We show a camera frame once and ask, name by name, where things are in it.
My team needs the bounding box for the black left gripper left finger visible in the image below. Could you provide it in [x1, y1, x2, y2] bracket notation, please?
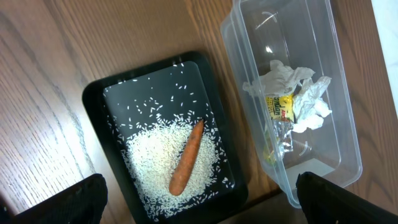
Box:
[9, 174, 108, 224]

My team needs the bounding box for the black tray bin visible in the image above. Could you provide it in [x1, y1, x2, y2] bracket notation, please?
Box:
[82, 52, 248, 223]

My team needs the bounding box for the clear plastic bin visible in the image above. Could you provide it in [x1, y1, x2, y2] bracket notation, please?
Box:
[221, 0, 362, 208]

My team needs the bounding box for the foil wrapper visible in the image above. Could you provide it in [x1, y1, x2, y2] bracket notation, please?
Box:
[263, 94, 294, 166]

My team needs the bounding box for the white napkin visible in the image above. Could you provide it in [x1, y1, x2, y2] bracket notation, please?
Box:
[243, 60, 332, 133]

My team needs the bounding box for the orange carrot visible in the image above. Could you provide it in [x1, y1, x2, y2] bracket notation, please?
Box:
[169, 120, 204, 196]

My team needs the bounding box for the white rice pile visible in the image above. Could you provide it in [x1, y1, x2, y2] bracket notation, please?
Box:
[104, 62, 236, 220]

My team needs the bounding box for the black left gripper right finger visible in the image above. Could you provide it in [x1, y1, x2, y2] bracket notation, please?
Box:
[296, 172, 397, 224]

